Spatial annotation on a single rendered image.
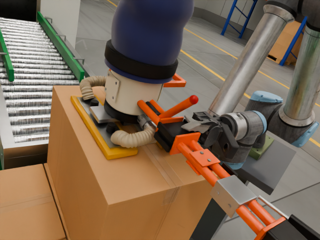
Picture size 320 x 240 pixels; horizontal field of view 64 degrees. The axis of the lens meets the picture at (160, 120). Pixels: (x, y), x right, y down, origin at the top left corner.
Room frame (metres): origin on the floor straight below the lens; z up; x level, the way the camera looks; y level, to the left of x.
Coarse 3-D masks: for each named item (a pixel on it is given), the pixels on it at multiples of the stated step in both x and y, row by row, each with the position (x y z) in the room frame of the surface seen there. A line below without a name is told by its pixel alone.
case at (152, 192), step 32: (64, 96) 0.82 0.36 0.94; (64, 128) 0.71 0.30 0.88; (128, 128) 0.75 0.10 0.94; (64, 160) 0.68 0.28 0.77; (96, 160) 0.54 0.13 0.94; (128, 160) 0.58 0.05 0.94; (160, 160) 0.63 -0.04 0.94; (64, 192) 0.65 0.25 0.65; (96, 192) 0.47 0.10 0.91; (128, 192) 0.47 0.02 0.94; (160, 192) 0.51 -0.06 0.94; (192, 192) 0.59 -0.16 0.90; (96, 224) 0.44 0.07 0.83; (128, 224) 0.46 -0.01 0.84; (160, 224) 0.54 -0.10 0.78; (192, 224) 0.65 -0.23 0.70
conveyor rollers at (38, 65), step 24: (0, 24) 2.43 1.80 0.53; (24, 24) 2.65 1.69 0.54; (24, 48) 2.04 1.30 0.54; (48, 48) 2.24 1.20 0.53; (0, 72) 1.55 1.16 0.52; (24, 72) 1.65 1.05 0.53; (48, 72) 1.76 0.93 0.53; (72, 72) 1.88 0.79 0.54; (24, 96) 1.34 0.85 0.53; (48, 96) 1.44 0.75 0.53; (24, 120) 1.12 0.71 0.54; (48, 120) 1.20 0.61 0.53
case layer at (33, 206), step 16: (0, 176) 0.71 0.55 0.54; (16, 176) 0.74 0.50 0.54; (32, 176) 0.77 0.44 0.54; (48, 176) 0.79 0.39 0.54; (0, 192) 0.64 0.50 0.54; (16, 192) 0.67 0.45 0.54; (32, 192) 0.69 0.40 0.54; (48, 192) 0.71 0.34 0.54; (0, 208) 0.58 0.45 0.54; (16, 208) 0.60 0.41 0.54; (32, 208) 0.62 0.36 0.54; (48, 208) 0.64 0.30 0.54; (0, 224) 0.53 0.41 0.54; (16, 224) 0.54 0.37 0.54; (32, 224) 0.56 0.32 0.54; (48, 224) 0.58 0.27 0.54; (64, 224) 0.60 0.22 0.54
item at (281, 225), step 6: (276, 222) 0.36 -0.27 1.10; (282, 222) 0.37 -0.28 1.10; (288, 222) 0.38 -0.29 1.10; (264, 228) 0.34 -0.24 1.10; (270, 228) 0.35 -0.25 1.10; (276, 228) 0.35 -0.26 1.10; (282, 228) 0.36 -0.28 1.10; (288, 228) 0.36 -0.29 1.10; (294, 228) 0.37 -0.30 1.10; (258, 234) 0.34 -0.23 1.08; (264, 234) 0.34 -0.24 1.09; (270, 234) 0.33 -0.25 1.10; (276, 234) 0.34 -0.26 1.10; (282, 234) 0.34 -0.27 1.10; (288, 234) 0.35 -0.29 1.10; (294, 234) 0.35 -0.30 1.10; (300, 234) 0.36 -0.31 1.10
